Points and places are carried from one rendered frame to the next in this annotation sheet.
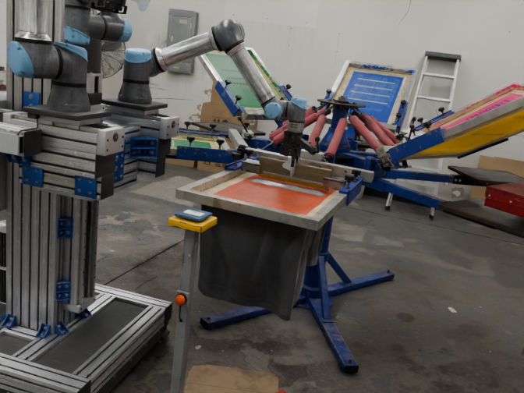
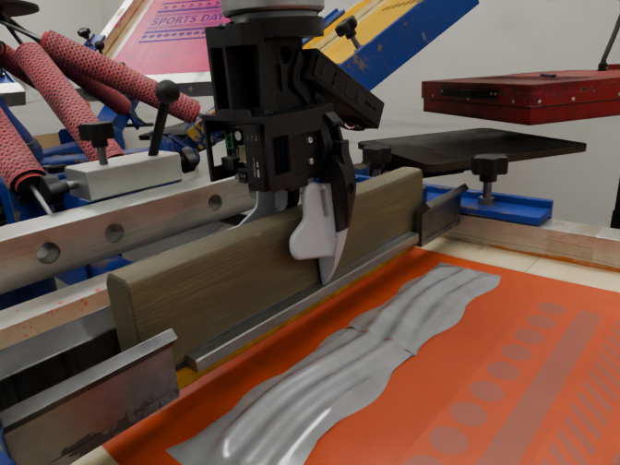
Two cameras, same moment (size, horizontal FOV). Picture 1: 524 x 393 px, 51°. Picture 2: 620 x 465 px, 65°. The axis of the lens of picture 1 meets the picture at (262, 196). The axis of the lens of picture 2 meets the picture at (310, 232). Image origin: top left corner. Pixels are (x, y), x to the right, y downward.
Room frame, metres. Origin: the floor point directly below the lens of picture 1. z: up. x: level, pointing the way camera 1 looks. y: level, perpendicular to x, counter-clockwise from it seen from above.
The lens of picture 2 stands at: (2.37, 0.23, 1.18)
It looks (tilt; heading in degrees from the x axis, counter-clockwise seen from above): 19 degrees down; 293
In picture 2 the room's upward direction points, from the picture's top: 3 degrees counter-clockwise
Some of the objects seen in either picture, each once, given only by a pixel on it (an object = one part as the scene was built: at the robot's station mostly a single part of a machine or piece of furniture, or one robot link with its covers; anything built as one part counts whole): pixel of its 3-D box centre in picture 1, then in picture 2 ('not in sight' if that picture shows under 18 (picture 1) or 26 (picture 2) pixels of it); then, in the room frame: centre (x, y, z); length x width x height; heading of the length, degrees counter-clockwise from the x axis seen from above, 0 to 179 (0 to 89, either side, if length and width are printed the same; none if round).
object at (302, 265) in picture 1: (311, 253); not in sight; (2.21, -0.24, 0.74); 0.46 x 0.04 x 0.42; 161
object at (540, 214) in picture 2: (350, 190); (427, 213); (2.47, -0.41, 0.97); 0.30 x 0.05 x 0.07; 161
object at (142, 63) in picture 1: (137, 64); not in sight; (2.48, 0.63, 1.42); 0.13 x 0.12 x 0.14; 175
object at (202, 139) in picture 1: (187, 129); not in sight; (3.15, 0.48, 1.05); 1.08 x 0.61 x 0.23; 101
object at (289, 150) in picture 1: (292, 143); (274, 106); (2.54, -0.11, 1.15); 0.09 x 0.08 x 0.12; 71
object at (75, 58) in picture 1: (68, 62); not in sight; (1.98, 0.75, 1.42); 0.13 x 0.12 x 0.14; 140
